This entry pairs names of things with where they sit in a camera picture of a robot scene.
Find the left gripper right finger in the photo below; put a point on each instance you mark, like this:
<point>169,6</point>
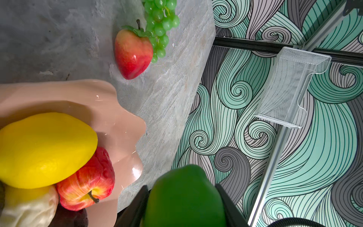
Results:
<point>233,216</point>

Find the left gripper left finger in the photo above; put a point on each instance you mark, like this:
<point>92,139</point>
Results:
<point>133,214</point>

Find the red fake apple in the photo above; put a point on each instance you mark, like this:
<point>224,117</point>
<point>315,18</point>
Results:
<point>90,184</point>

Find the green fake lime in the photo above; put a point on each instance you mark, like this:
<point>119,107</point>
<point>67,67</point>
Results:
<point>184,197</point>

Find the pink scalloped fruit bowl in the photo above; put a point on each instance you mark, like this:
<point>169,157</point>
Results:
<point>95,103</point>

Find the cream fake pear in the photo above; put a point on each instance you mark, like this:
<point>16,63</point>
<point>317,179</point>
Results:
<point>29,207</point>

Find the yellow fake lemon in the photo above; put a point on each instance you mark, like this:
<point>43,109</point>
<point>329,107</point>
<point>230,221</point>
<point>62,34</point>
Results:
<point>44,149</point>

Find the red fake strawberry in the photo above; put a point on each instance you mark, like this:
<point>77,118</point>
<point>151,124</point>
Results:
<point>133,51</point>

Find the dark purple fake mangosteen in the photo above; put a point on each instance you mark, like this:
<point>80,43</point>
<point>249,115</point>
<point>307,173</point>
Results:
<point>67,218</point>

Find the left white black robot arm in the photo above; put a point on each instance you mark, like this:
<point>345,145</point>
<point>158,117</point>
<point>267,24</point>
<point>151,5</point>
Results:
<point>293,222</point>

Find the green fake grape bunch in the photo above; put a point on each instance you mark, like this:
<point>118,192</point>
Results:
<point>160,19</point>

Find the clear acrylic wall box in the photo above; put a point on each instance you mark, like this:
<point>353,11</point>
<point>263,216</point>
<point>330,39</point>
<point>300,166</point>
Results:
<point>283,93</point>

